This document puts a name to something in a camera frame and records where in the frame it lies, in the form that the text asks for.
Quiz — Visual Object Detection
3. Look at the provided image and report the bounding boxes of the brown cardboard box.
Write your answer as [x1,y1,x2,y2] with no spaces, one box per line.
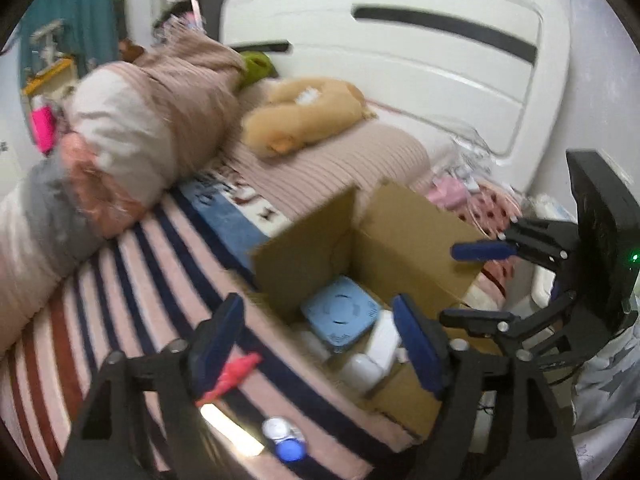
[249,181,493,440]

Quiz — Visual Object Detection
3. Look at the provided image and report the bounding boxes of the bright pink object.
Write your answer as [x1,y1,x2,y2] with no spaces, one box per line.
[29,105,57,155]

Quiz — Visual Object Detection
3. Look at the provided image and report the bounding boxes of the white bed headboard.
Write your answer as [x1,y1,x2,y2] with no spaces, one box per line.
[220,0,572,197]

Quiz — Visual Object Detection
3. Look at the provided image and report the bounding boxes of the white rounded plastic item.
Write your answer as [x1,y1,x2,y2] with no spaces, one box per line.
[339,352,385,395]

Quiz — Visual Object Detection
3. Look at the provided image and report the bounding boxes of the green plush toy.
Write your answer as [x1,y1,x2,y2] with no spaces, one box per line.
[238,51,279,93]

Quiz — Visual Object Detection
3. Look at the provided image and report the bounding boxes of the tan plush dog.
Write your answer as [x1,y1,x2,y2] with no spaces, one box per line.
[241,77,379,159]

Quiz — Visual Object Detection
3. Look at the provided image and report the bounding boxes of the grey white quilt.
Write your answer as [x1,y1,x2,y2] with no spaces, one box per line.
[0,159,112,358]

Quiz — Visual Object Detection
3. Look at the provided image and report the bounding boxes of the beige ribbed duvet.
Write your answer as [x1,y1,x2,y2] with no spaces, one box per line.
[65,15,247,211]

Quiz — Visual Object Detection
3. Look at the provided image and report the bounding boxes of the striped pink navy blanket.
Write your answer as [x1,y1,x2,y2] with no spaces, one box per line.
[0,189,426,480]

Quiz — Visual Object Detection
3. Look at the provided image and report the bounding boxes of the pink dotted cloth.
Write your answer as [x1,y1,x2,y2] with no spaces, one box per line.
[425,174,528,306]

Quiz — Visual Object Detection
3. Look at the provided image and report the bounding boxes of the beige ribbed pillow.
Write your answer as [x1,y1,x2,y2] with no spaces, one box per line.
[220,80,437,223]

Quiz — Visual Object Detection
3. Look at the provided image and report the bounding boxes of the blue white printed cloth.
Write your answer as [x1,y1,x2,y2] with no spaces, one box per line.
[177,169,292,268]

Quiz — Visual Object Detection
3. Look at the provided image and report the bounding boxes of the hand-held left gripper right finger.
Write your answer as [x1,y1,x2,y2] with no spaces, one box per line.
[391,294,584,480]

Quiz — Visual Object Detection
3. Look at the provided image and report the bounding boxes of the blue square plastic device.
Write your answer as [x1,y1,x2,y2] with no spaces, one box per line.
[300,276,384,352]

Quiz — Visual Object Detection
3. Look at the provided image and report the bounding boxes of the brown plush toy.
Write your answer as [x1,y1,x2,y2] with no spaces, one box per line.
[119,39,147,64]

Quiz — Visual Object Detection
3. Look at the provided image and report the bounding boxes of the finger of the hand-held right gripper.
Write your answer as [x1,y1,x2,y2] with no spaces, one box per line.
[439,290,581,361]
[451,217,582,273]

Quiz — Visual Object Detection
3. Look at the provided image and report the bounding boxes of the white bottle in box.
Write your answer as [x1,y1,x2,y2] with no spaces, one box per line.
[366,310,404,377]

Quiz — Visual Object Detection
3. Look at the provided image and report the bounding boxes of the teal curtain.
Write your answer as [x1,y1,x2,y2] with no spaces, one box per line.
[19,0,114,92]

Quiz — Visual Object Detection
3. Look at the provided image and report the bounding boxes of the pink fluffy blanket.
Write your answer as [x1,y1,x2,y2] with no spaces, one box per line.
[59,132,170,239]

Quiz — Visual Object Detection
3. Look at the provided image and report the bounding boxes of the red plastic toy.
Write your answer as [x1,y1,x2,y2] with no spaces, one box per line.
[196,352,262,407]

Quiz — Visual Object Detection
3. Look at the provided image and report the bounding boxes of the grey star printed cloth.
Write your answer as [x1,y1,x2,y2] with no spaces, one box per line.
[570,305,640,480]

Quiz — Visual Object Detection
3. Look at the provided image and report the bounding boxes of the shiny white tube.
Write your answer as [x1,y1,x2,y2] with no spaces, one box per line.
[200,402,266,458]

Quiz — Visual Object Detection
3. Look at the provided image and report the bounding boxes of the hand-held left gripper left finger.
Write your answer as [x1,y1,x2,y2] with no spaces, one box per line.
[59,292,247,480]

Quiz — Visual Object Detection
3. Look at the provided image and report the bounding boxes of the white bottle with blue cap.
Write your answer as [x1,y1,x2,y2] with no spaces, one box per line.
[262,416,307,464]

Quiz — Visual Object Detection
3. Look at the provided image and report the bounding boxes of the yellow white object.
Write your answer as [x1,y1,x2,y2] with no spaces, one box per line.
[21,59,76,97]

